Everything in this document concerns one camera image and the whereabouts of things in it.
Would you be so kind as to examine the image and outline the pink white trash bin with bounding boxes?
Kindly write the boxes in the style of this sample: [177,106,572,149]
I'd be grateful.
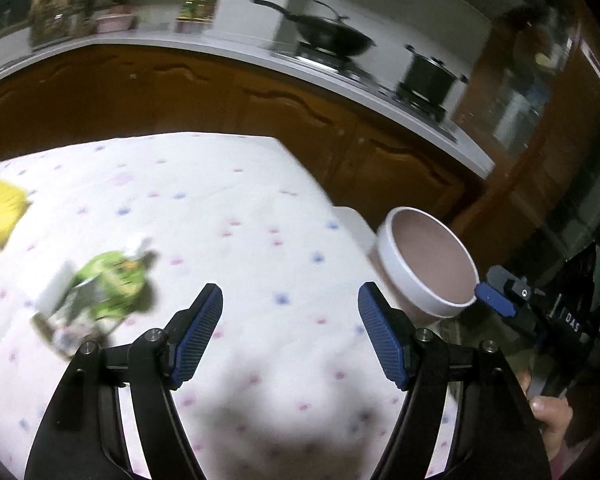
[368,207,479,326]

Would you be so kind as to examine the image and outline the person's right hand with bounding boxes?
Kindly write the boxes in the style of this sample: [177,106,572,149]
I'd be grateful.
[517,370,573,460]

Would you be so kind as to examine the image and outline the green spout pouch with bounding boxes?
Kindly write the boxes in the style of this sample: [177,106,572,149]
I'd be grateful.
[31,238,150,359]

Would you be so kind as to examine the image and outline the floral white tablecloth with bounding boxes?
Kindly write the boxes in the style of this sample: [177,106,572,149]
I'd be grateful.
[0,132,404,479]

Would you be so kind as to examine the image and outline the white foam block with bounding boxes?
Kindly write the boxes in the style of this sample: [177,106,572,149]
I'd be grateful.
[34,261,74,316]

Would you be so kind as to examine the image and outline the gas stove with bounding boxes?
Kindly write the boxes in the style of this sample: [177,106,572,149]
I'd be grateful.
[271,42,457,144]

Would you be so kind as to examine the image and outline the black stock pot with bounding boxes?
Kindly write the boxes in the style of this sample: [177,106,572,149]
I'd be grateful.
[396,44,468,106]

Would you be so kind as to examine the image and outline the lower wooden cabinets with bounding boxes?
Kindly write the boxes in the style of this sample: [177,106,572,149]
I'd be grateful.
[0,46,483,226]

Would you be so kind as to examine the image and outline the black wok with lid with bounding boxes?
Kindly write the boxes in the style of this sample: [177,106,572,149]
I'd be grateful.
[250,0,376,58]

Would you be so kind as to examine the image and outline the pink basin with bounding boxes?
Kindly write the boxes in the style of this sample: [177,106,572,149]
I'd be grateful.
[93,6,135,34]

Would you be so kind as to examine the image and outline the oil bottles on counter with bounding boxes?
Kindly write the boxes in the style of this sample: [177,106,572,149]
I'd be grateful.
[174,0,218,34]

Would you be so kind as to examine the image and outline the dish rack with utensils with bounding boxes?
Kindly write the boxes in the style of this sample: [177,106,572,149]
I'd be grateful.
[29,0,71,50]

